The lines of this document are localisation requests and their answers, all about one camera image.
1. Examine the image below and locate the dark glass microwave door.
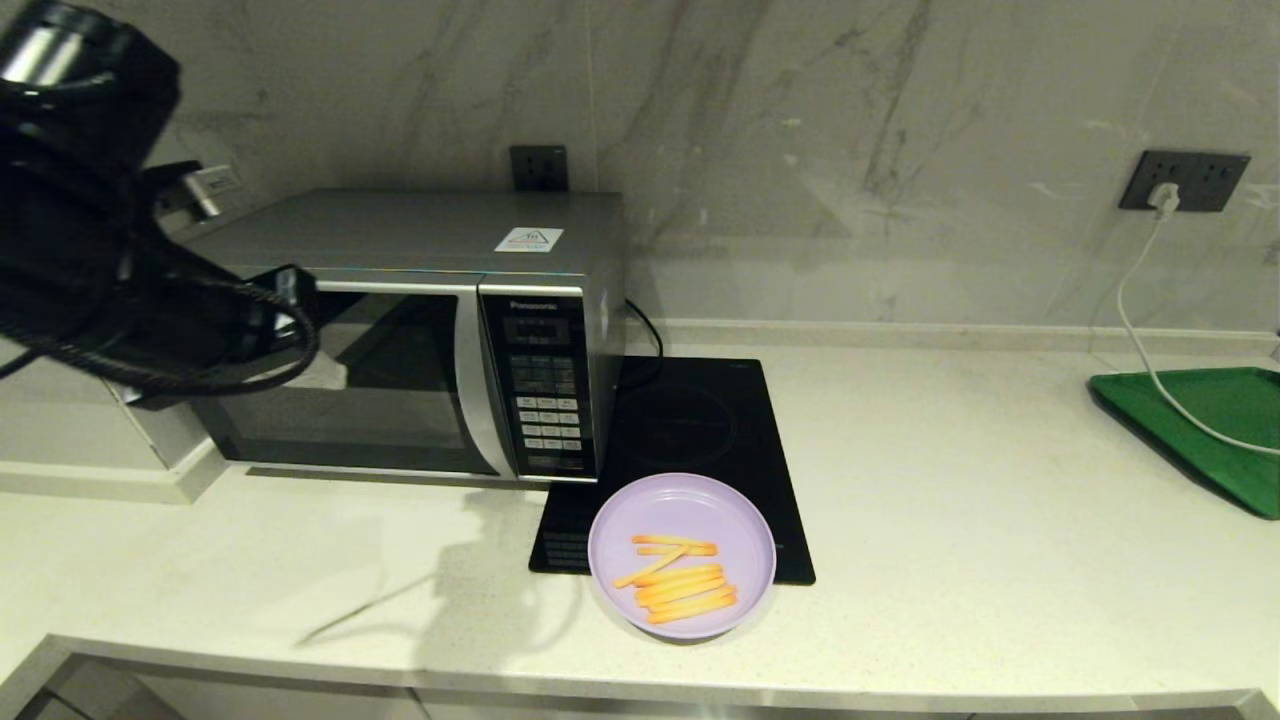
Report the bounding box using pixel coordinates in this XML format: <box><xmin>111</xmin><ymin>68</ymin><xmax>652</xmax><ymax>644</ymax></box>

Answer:
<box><xmin>185</xmin><ymin>283</ymin><xmax>522</xmax><ymax>479</ymax></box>

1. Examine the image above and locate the lilac round plate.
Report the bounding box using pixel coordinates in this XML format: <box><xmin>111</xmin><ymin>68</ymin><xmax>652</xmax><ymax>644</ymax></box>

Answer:
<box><xmin>587</xmin><ymin>472</ymin><xmax>778</xmax><ymax>642</ymax></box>

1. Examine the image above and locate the silver Panasonic microwave oven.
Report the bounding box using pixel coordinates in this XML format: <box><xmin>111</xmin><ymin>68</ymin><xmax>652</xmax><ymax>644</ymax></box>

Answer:
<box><xmin>120</xmin><ymin>190</ymin><xmax>627</xmax><ymax>483</ymax></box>

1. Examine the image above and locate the black induction cooktop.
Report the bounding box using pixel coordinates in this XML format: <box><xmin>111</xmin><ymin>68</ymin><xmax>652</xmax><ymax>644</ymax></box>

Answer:
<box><xmin>529</xmin><ymin>357</ymin><xmax>816</xmax><ymax>586</ymax></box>

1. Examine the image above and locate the green plastic tray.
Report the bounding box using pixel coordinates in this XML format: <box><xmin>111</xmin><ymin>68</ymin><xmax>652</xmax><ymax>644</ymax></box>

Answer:
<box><xmin>1088</xmin><ymin>367</ymin><xmax>1280</xmax><ymax>519</ymax></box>

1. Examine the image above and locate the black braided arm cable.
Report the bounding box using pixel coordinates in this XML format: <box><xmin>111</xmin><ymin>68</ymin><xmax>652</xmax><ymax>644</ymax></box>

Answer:
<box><xmin>0</xmin><ymin>275</ymin><xmax>321</xmax><ymax>396</ymax></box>

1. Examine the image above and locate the small black wall socket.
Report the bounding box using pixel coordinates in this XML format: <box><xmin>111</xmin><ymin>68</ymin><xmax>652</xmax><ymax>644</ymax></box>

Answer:
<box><xmin>510</xmin><ymin>145</ymin><xmax>569</xmax><ymax>192</ymax></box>

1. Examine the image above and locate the white power cable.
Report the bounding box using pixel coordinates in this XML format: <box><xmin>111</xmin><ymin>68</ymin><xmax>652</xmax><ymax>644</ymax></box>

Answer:
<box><xmin>1114</xmin><ymin>213</ymin><xmax>1280</xmax><ymax>456</ymax></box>

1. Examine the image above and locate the wide black wall socket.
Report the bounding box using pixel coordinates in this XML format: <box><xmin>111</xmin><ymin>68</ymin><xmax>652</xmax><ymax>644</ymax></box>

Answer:
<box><xmin>1119</xmin><ymin>150</ymin><xmax>1252</xmax><ymax>213</ymax></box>

